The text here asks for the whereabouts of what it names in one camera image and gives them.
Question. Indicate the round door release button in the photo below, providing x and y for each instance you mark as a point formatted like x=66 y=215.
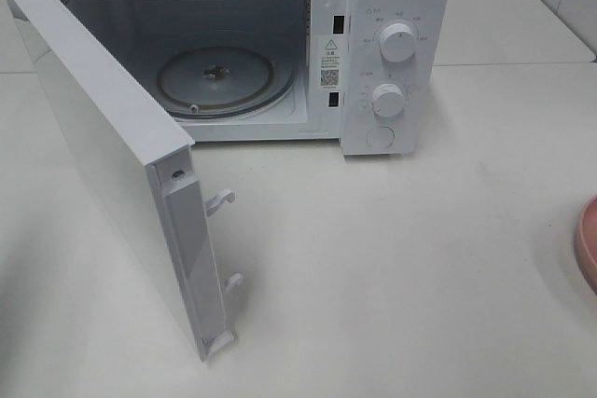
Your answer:
x=380 y=137

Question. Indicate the white timer knob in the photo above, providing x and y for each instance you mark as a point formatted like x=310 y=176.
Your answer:
x=387 y=100

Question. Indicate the white microwave door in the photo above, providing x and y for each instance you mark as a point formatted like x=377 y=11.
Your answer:
x=137 y=161

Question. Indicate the pink round plate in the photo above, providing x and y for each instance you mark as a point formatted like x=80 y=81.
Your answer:
x=585 y=243

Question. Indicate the glass microwave turntable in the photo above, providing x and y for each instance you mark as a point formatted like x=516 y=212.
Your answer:
x=222 y=81

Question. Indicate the white microwave oven body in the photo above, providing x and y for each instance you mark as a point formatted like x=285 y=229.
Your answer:
x=333 y=43

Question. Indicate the upper white power knob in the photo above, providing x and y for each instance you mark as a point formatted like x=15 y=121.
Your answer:
x=398 y=41

